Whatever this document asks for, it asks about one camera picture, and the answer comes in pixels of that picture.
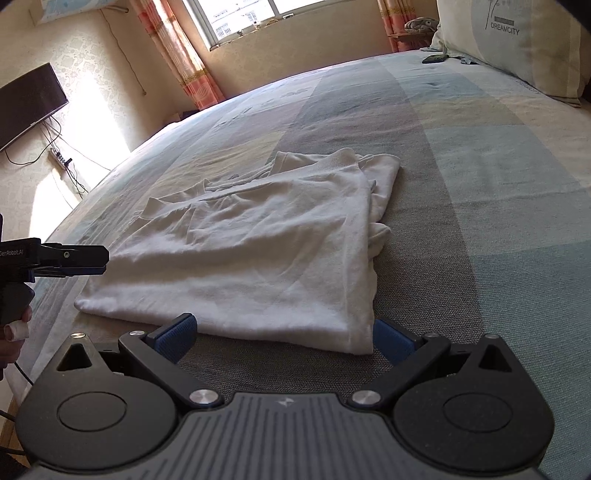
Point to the person's left hand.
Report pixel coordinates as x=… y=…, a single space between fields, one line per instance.
x=11 y=337

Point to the wall power strip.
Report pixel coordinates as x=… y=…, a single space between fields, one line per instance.
x=59 y=158

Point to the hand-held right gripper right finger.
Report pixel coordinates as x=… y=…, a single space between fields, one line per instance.
x=392 y=344

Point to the orange striped curtain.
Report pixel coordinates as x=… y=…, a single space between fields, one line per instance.
x=392 y=25
x=180 y=50

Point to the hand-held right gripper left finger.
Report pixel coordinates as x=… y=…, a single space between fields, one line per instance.
x=176 y=337

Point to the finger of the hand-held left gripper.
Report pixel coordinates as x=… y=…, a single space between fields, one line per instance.
x=78 y=258

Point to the black phone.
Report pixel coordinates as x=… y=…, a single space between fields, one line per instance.
x=435 y=58

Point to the grey plush toy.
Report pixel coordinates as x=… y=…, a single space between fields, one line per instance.
x=421 y=25

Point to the bed with patchwork sheet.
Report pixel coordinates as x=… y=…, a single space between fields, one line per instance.
x=461 y=207

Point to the blue white wall poster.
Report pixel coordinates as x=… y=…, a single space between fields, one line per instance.
x=74 y=9

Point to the window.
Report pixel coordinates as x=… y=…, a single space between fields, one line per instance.
x=277 y=18

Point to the large floral pillow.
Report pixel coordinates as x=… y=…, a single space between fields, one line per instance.
x=517 y=46

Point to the white printed sweatshirt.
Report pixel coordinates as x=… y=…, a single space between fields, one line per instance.
x=254 y=240

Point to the black wall television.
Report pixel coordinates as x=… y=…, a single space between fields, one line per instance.
x=27 y=110

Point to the wooden nightstand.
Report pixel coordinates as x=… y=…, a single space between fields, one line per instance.
x=411 y=41

